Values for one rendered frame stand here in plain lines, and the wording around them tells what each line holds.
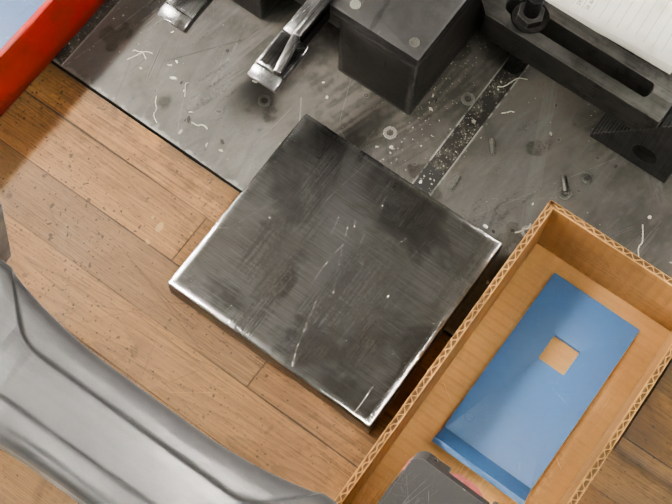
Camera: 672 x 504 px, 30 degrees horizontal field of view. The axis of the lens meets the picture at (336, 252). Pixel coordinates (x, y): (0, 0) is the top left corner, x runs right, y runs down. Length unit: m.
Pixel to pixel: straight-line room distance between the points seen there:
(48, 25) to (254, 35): 0.15
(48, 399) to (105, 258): 0.43
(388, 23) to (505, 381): 0.26
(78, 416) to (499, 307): 0.46
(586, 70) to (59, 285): 0.39
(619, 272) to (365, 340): 0.18
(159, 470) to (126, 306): 0.42
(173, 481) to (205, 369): 0.39
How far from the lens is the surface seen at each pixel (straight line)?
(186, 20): 0.87
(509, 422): 0.85
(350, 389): 0.84
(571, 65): 0.88
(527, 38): 0.88
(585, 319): 0.88
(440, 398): 0.85
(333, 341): 0.84
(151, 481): 0.47
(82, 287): 0.89
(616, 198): 0.93
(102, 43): 0.97
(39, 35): 0.93
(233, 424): 0.85
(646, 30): 0.93
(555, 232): 0.86
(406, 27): 0.87
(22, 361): 0.48
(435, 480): 0.64
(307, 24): 0.86
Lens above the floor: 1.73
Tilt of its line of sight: 70 degrees down
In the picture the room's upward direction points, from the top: 3 degrees clockwise
